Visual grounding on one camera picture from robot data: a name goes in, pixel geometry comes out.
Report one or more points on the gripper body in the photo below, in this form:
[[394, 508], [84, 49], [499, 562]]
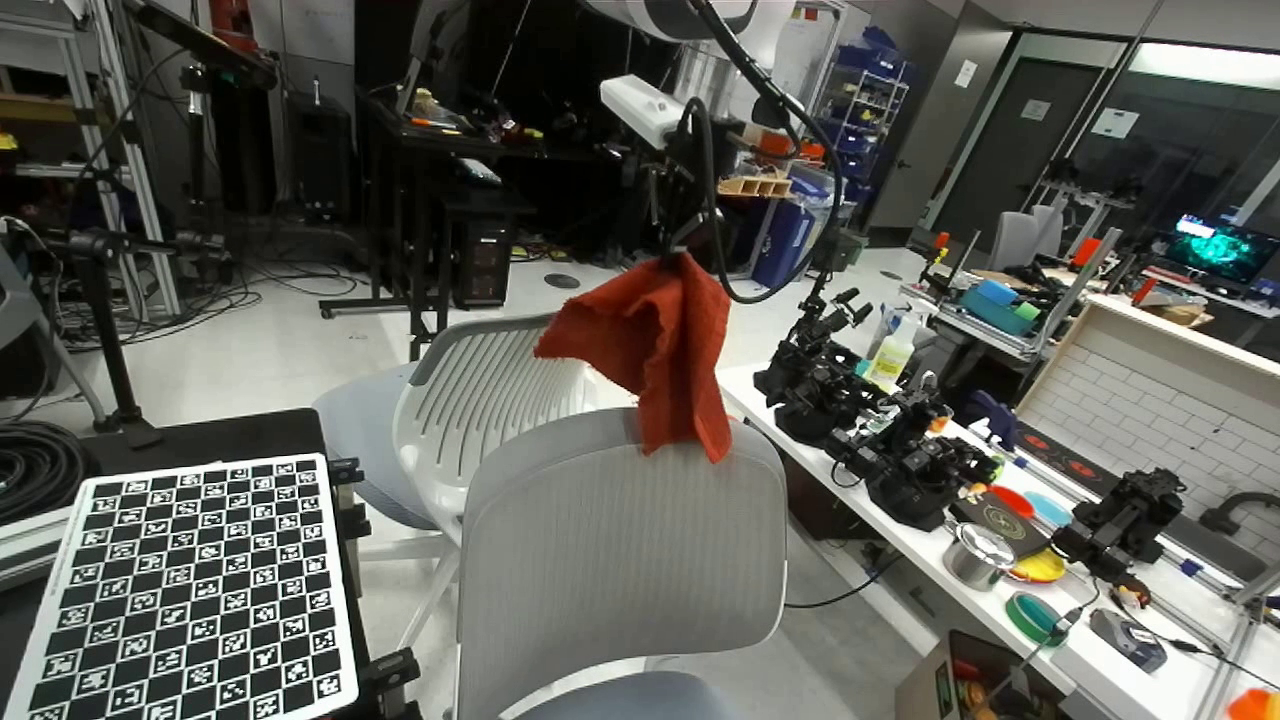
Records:
[[678, 165]]

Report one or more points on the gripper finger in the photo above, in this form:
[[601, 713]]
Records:
[[694, 235], [668, 235]]

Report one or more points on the red cloth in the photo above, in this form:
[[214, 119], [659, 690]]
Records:
[[660, 340]]

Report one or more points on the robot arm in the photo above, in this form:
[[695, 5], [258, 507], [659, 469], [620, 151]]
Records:
[[650, 108]]

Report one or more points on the white ribbed office chair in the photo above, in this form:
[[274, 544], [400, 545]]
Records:
[[480, 400]]

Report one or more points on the grey mesh office chair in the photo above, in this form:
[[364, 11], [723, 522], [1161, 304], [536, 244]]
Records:
[[620, 560]]

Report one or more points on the wooden slotted block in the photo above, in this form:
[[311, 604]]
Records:
[[755, 185]]

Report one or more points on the blue bin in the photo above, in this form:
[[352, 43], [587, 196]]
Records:
[[783, 245]]

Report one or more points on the black computer tower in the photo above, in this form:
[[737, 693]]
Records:
[[484, 255]]

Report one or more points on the black robot gripper device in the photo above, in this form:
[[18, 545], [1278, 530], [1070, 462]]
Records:
[[1120, 525], [815, 385], [915, 460]]

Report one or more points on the spray bottle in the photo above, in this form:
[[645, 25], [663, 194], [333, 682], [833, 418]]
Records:
[[893, 355]]

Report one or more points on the black desk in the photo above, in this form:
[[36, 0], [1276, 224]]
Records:
[[430, 150]]

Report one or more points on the blue green box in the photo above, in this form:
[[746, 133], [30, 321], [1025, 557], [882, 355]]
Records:
[[1000, 305]]

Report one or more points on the dark door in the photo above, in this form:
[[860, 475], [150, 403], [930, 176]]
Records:
[[1010, 150]]

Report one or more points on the row of grey office chairs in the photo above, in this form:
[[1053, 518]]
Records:
[[1022, 238]]

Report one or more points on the red plate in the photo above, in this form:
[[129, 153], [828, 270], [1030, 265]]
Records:
[[1012, 500]]

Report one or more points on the black round plate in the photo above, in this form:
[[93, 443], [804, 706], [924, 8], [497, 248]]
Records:
[[1000, 520]]

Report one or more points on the metal pot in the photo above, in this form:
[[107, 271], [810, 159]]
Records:
[[975, 558]]

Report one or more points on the light blue plate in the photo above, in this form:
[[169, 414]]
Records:
[[1050, 508]]

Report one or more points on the toy kitchen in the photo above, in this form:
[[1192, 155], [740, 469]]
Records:
[[1140, 410]]

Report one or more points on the yellow plate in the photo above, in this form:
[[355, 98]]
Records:
[[1042, 568]]

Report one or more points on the green lid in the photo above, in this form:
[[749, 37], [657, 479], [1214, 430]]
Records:
[[1030, 618]]

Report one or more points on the monitor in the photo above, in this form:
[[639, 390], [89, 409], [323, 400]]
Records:
[[1222, 248]]

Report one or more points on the small black grey device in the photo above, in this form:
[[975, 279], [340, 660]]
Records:
[[1128, 640]]

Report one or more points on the black white calibration board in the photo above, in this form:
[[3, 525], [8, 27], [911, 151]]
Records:
[[190, 590]]

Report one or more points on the orange object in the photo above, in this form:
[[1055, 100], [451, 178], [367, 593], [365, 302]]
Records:
[[1255, 705]]

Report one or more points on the metal frame rack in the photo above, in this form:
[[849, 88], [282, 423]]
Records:
[[130, 150]]

